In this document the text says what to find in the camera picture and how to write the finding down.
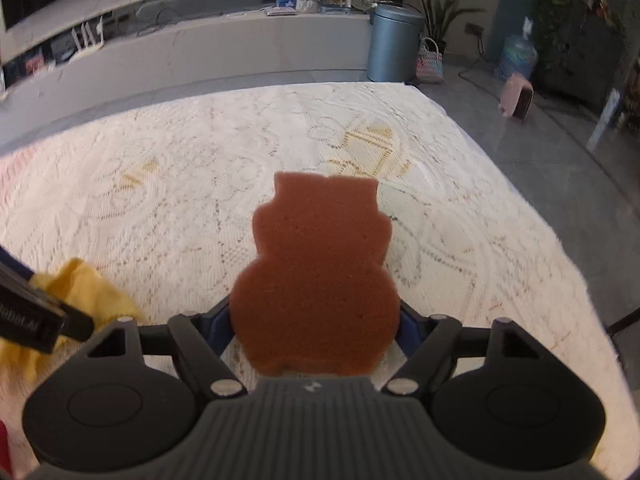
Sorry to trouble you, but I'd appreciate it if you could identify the white wifi router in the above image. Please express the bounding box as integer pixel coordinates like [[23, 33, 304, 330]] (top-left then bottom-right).
[[70, 18, 105, 62]]

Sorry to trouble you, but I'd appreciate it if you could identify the grey blue trash bin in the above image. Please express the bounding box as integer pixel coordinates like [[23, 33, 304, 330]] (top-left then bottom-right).
[[367, 4, 424, 82]]

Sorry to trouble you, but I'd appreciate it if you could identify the brown bear shaped sponge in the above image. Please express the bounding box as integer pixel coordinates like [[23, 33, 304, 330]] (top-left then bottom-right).
[[230, 172, 400, 376]]

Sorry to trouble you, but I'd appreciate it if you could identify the white marble tv console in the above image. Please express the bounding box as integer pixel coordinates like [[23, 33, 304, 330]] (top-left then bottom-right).
[[1, 12, 372, 140]]

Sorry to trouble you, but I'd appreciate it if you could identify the water bottle jug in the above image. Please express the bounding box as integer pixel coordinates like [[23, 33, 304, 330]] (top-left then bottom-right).
[[496, 16, 538, 81]]

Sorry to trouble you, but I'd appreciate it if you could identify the white lace tablecloth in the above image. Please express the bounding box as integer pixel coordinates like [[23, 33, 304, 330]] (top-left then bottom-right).
[[1, 84, 639, 479]]

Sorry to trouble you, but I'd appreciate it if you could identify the red flat mat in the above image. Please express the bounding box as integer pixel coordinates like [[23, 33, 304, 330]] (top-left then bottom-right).
[[0, 422, 13, 479]]

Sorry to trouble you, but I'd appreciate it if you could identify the green potted plant right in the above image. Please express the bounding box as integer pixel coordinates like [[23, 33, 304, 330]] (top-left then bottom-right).
[[410, 0, 486, 53]]

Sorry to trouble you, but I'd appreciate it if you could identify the yellow cloth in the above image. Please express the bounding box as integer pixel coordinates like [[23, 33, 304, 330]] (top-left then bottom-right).
[[1, 250, 143, 382]]

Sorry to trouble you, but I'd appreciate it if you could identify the woven checkered basket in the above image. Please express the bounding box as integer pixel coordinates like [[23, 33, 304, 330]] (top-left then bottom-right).
[[416, 37, 444, 84]]

